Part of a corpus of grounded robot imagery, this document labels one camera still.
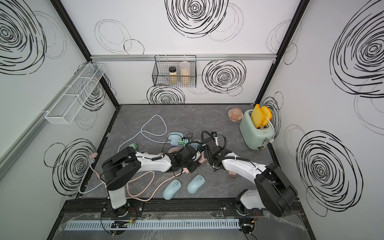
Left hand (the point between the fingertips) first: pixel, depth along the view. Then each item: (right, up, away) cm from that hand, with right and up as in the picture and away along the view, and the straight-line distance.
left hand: (198, 162), depth 89 cm
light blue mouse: (-14, -11, -11) cm, 21 cm away
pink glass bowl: (+28, +29, +19) cm, 45 cm away
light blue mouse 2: (-1, -8, -10) cm, 12 cm away
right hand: (+7, +8, -1) cm, 11 cm away
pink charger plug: (+19, -5, -7) cm, 21 cm away
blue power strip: (-12, +12, +3) cm, 17 cm away
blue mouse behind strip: (-15, +15, +6) cm, 22 cm away
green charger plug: (-41, +9, +5) cm, 42 cm away
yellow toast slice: (+35, +28, -6) cm, 46 cm away
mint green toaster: (+32, +16, -5) cm, 36 cm away
